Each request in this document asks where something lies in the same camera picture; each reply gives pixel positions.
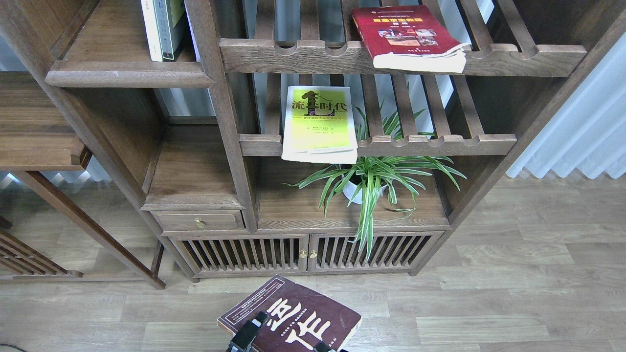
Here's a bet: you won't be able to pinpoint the green spider plant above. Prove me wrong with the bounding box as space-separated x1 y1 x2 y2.
285 100 468 263

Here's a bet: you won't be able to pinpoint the maroon book white characters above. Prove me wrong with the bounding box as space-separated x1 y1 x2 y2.
217 275 362 352

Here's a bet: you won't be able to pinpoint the white curtain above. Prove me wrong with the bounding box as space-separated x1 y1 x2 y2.
507 36 626 179

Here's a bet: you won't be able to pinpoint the grey green upright book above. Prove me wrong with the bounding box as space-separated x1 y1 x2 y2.
154 0 186 62

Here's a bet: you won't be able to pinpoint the dark wooden bookshelf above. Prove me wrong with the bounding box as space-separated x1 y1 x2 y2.
1 0 625 279

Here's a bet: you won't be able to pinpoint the slatted cabinet door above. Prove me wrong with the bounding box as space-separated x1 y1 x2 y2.
307 231 443 273
171 234 309 278

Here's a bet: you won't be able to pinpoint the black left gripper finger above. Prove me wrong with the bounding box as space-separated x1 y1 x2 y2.
226 311 268 352

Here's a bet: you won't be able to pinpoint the white upright book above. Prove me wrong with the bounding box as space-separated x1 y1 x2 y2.
141 0 163 62

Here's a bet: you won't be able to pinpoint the red book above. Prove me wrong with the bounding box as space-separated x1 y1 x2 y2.
352 6 468 73

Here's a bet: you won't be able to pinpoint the wooden slatted rack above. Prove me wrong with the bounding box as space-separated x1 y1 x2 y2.
0 217 84 279

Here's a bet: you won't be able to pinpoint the right slatted cabinet door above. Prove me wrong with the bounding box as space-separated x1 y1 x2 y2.
307 231 443 273

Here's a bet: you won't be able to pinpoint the small wooden drawer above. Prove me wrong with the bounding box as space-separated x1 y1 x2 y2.
151 210 245 231

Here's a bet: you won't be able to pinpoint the yellow green book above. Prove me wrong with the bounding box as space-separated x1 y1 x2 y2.
281 86 358 164

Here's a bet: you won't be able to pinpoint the white plant pot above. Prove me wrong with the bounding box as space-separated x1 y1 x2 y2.
342 175 388 205

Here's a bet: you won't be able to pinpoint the wooden side table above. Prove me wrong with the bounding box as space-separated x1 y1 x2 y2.
0 71 165 289

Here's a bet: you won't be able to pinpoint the left slatted cabinet door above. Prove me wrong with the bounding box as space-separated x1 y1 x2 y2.
171 234 309 278

